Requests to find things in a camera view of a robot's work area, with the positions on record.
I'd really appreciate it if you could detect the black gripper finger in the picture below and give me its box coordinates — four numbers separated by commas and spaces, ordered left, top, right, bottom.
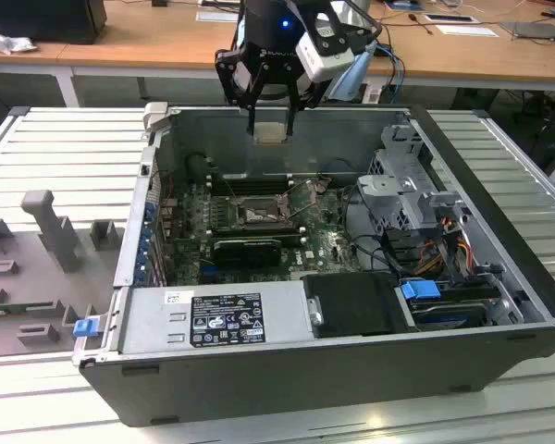
286, 78, 329, 138
215, 47, 260, 137

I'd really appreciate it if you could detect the silver CPU plate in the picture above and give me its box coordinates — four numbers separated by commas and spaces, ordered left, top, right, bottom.
253, 122, 291, 146

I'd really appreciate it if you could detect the metal socket cover frame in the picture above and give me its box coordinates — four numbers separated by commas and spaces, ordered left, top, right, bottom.
284, 179, 319, 219

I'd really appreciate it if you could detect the black RAM slot row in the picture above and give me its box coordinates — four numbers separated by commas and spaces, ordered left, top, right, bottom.
209, 223, 302, 247
209, 172, 298, 196

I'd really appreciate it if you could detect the CPU socket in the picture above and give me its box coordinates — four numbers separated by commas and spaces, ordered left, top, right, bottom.
233, 193, 291, 228

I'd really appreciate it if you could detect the wooden desk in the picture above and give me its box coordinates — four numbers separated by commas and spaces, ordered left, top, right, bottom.
0, 0, 555, 93

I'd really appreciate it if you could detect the grey case release latch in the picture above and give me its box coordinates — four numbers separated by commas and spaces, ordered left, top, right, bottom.
142, 102, 170, 137

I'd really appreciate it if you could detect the silver metal drive cage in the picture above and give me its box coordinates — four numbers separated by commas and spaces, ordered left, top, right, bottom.
356, 122, 475, 235

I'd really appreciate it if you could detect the green motherboard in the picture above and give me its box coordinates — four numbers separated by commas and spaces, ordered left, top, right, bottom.
166, 178, 385, 288

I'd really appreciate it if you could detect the black graphics card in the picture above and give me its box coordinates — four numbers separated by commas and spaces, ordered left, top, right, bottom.
212, 238, 283, 269

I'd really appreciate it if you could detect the white framed tablet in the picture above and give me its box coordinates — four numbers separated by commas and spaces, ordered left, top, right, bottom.
424, 13, 481, 25

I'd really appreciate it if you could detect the white paper sheet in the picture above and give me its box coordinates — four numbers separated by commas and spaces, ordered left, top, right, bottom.
436, 23, 500, 39

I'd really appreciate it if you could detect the black computer box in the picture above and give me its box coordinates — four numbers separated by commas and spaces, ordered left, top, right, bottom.
0, 0, 108, 46

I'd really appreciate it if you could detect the black plastic shroud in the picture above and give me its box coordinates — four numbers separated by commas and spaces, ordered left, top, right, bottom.
301, 272, 412, 339

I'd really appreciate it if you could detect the crumpled white paper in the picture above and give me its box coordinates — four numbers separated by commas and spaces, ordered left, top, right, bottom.
0, 24, 39, 56

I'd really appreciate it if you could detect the hard disk in blue carrier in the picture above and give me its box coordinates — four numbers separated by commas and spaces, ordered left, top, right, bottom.
400, 279, 491, 332

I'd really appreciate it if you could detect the grey laptop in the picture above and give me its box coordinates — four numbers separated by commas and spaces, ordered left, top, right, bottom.
498, 19, 555, 43

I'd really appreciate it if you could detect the silver power supply with label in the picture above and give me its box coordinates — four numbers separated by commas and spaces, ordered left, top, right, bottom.
118, 280, 316, 356

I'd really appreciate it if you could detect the grey parts rack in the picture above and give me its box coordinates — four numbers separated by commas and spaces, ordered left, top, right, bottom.
0, 189, 124, 358

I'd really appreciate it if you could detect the black open PC case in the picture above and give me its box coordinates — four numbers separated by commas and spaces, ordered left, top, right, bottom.
71, 102, 555, 429

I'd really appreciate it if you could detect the blue plastic latch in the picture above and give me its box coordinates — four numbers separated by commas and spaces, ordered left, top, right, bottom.
73, 318, 98, 339

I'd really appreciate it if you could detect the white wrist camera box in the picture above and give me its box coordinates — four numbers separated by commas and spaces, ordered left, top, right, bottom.
295, 11, 358, 83

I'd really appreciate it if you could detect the blue cable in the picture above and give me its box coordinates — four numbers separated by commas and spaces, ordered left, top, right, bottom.
376, 43, 407, 106

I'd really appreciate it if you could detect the yellow red wire bundle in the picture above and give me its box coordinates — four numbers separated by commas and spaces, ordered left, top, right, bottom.
418, 228, 477, 278

